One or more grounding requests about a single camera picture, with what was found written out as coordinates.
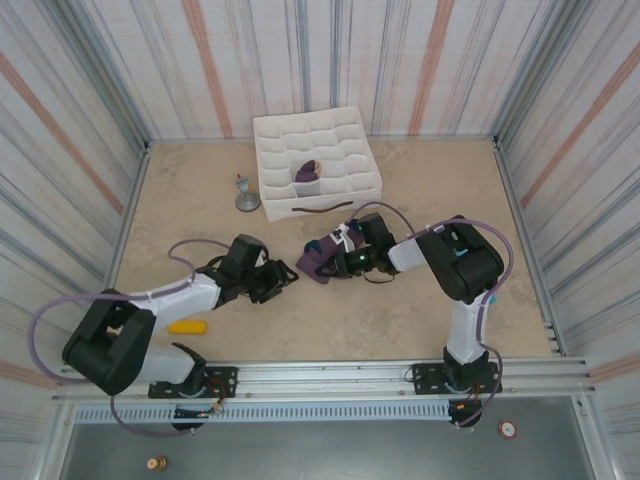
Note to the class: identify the purple sock orange cuff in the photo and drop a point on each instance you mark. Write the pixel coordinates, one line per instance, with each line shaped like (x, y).
(312, 257)
(306, 172)

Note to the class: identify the white fabric organizer box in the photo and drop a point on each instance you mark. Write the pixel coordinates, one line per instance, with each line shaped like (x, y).
(320, 135)

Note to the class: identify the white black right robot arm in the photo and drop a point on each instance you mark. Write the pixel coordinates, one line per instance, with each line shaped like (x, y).
(462, 335)

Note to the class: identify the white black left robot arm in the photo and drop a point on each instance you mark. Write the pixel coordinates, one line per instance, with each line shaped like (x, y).
(185, 300)

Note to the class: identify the grey metal stand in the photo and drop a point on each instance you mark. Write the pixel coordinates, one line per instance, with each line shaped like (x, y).
(246, 202)

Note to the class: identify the yellow block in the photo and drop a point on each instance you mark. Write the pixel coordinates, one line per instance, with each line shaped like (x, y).
(187, 327)

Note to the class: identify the brass fitting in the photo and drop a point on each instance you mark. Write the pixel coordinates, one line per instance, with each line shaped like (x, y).
(156, 463)

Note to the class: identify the red white round button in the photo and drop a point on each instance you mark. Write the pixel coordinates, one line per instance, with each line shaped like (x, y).
(507, 429)

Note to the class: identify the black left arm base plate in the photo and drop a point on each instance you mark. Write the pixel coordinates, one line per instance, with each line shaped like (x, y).
(222, 375)

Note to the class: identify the aluminium mounting rail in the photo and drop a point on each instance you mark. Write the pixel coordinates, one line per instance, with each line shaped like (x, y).
(325, 375)

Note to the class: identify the aluminium side rail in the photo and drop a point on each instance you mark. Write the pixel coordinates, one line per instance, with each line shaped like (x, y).
(122, 245)
(529, 250)

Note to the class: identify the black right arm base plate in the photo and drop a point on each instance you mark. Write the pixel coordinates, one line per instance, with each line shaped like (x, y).
(425, 375)

